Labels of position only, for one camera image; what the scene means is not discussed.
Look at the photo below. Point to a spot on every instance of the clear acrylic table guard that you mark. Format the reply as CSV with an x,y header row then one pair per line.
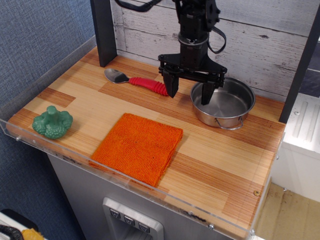
x,y
216,181

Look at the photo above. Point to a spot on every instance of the green toy broccoli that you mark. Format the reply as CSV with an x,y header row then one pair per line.
x,y
52,124

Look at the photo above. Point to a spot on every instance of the dark right vertical post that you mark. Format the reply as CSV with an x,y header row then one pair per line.
x,y
301,70

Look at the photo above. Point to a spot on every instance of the silver dispenser button panel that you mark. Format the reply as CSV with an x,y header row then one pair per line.
x,y
126,223

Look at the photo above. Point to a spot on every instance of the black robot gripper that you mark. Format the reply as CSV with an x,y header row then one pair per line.
x,y
192,63

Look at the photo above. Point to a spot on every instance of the orange folded cloth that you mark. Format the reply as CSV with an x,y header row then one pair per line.
x,y
138,147

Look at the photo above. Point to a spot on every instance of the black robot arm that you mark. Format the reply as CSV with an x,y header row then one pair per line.
x,y
197,18

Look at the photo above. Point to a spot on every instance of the black and yellow object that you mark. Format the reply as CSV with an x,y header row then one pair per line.
x,y
14,226

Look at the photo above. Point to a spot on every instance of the white toy sink unit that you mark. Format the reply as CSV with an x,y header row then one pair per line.
x,y
297,164

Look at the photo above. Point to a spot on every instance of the grey toy fridge cabinet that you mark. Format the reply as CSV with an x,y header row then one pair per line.
x,y
86,187

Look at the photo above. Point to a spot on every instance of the red handled metal spoon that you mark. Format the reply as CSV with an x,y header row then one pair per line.
x,y
118,77

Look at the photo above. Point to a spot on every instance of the stainless steel pot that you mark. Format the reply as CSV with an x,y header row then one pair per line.
x,y
229,105

